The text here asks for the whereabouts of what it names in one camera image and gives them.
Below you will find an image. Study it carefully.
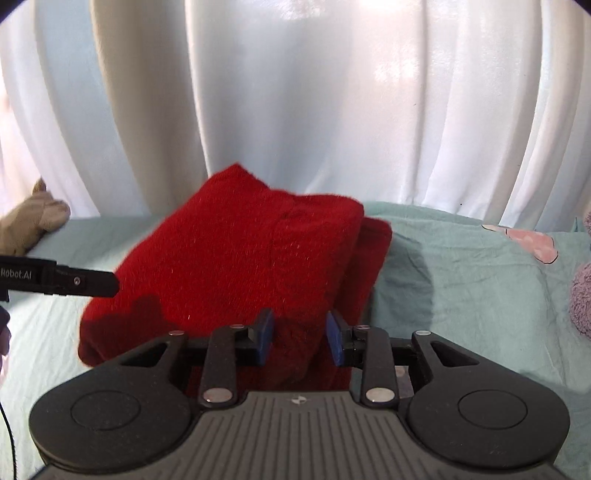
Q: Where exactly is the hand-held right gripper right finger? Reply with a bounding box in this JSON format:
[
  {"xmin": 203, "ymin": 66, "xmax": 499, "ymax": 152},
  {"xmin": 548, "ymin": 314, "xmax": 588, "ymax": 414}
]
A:
[{"xmin": 326, "ymin": 311, "xmax": 485, "ymax": 407}]

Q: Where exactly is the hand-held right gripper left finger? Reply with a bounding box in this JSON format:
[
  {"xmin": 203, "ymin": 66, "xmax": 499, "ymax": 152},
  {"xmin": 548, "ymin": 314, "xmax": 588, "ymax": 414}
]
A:
[{"xmin": 117, "ymin": 308, "xmax": 276, "ymax": 407}]

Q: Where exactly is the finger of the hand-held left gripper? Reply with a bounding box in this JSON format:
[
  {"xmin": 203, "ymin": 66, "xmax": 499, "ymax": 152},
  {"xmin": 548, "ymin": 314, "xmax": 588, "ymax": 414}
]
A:
[{"xmin": 55, "ymin": 264, "xmax": 120, "ymax": 298}]

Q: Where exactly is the red knit garment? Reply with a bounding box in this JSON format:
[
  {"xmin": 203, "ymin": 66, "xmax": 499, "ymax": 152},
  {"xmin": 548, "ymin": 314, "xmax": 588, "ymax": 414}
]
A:
[{"xmin": 78, "ymin": 162, "xmax": 393, "ymax": 393}]

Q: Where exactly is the beige plush bear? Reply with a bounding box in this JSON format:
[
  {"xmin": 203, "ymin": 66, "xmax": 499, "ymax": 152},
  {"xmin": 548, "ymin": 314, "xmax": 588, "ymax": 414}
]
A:
[{"xmin": 0, "ymin": 178, "xmax": 71, "ymax": 256}]

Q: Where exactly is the teal bed sheet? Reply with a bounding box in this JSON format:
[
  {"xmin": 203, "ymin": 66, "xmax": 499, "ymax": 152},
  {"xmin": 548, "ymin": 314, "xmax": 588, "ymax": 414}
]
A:
[{"xmin": 0, "ymin": 200, "xmax": 591, "ymax": 480}]

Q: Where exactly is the white curtain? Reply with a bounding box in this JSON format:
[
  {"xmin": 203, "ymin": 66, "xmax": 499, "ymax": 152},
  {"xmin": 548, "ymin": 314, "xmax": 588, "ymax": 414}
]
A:
[{"xmin": 0, "ymin": 0, "xmax": 591, "ymax": 232}]

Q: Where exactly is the purple plush toy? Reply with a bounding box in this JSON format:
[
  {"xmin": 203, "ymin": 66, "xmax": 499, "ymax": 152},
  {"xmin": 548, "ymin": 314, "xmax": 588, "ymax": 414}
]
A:
[{"xmin": 569, "ymin": 210, "xmax": 591, "ymax": 344}]

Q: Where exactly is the black cable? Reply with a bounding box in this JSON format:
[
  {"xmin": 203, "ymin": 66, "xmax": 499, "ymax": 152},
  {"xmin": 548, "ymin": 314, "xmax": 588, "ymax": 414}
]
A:
[{"xmin": 0, "ymin": 401, "xmax": 20, "ymax": 480}]

